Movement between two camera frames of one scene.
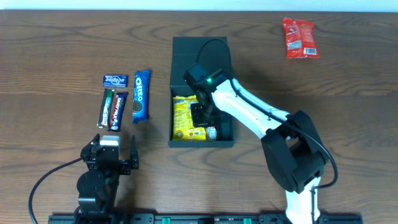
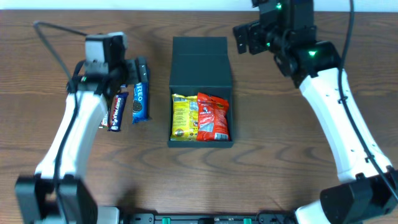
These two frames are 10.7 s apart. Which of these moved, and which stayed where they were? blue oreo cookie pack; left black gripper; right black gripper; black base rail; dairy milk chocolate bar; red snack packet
Moved: red snack packet; right black gripper; left black gripper
Stayed: blue oreo cookie pack; dairy milk chocolate bar; black base rail
